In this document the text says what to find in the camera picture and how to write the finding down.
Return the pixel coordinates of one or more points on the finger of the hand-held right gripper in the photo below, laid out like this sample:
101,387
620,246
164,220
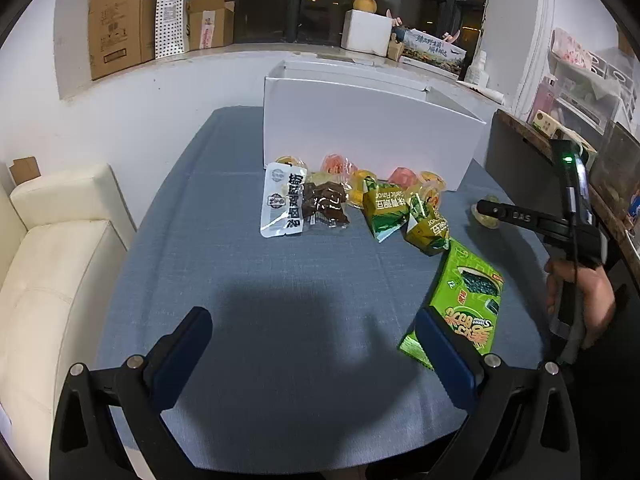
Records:
515,215

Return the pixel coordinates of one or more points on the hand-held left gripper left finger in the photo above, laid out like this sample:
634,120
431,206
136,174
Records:
184,360

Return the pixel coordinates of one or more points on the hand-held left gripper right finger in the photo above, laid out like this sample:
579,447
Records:
446,360

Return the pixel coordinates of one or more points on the green jelly cup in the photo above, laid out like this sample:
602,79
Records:
487,221

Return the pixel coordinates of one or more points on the large green seaweed packet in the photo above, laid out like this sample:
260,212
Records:
465,285

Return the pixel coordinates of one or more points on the small green pea packet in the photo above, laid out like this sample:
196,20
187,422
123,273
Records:
425,232
382,210

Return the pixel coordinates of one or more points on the white cardboard box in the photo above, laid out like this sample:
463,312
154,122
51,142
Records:
360,125

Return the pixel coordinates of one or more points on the white snack packet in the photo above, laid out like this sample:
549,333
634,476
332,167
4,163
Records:
280,205

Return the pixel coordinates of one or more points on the group of jelly cups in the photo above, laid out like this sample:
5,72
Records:
336,162

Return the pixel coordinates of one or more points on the brown snack packet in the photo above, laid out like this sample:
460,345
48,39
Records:
325,205

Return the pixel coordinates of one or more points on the person's right hand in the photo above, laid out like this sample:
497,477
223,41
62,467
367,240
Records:
597,305

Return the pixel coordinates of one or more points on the clear plastic tank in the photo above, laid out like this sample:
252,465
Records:
617,165

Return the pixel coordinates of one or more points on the white plastic bottle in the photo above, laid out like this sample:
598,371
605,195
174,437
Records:
477,70

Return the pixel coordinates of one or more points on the clear plastic drawer organizer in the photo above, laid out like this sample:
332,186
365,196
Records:
600,85

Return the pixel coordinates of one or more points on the cream leather sofa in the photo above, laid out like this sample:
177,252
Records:
50,270

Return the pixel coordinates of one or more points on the pink floral bag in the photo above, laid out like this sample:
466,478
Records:
572,47

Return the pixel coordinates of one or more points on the landscape printed box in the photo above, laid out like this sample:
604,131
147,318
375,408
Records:
432,52

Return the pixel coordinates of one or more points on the small brown paper bag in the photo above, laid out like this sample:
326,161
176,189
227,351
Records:
396,50

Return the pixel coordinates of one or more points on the white foam box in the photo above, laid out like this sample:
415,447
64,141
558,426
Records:
367,30

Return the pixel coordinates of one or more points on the flat cardboard piece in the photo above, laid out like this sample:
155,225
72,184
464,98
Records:
25,170

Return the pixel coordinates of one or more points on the yellow pomelo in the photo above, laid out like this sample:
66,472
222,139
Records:
364,2

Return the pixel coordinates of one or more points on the beige window sill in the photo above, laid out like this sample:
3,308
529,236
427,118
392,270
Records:
225,56

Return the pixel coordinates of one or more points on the small brown cardboard box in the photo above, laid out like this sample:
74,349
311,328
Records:
210,22

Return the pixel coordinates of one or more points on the large brown cardboard box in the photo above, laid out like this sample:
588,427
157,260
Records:
117,25

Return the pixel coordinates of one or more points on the polka dot paper bag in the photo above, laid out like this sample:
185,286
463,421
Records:
172,10

